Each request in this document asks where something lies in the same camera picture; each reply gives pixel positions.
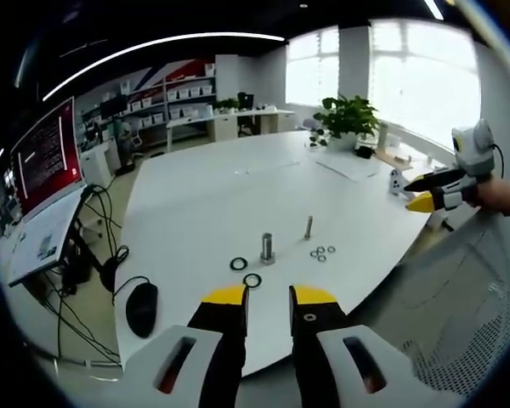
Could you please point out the person's right hand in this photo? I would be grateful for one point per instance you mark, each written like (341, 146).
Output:
(503, 195)

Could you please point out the thin metal threaded stud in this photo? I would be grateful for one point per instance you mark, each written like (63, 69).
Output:
(308, 227)

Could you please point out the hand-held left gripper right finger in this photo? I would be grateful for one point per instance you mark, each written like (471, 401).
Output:
(314, 340)

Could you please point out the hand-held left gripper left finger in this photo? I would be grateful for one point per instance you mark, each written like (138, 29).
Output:
(221, 340)

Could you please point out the curved ceiling light strip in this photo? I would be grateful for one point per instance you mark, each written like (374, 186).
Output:
(153, 47)

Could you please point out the grey mesh office chair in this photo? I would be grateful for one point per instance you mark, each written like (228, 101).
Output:
(463, 306)

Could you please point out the white paper sheets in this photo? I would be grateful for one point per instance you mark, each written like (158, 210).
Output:
(348, 166)

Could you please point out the black laptop stand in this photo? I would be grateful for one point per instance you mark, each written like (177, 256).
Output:
(83, 238)

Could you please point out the black computer mouse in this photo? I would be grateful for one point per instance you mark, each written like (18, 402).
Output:
(141, 308)

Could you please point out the small black box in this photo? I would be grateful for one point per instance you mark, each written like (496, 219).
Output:
(365, 151)

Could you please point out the row of white storage bins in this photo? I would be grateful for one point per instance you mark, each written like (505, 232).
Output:
(187, 92)

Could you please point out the white laptop with red screen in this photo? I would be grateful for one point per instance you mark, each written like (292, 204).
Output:
(47, 170)

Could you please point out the white game controller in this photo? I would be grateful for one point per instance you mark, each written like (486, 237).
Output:
(396, 183)

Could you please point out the small green desk plant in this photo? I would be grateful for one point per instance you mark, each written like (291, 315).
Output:
(226, 104)

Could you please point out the white storage shelf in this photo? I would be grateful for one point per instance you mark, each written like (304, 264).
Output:
(170, 95)

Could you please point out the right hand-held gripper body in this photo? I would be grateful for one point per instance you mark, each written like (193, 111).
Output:
(474, 149)

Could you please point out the thick hex-base threaded stud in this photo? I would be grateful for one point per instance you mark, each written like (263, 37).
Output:
(267, 251)

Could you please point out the white cylinder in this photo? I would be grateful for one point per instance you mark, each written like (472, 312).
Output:
(383, 137)

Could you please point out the black office chair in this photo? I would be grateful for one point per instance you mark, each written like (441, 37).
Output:
(245, 111)

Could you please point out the green potted plant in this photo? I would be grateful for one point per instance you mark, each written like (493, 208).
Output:
(346, 121)

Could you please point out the wooden board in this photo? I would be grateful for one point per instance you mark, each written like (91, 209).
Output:
(397, 160)

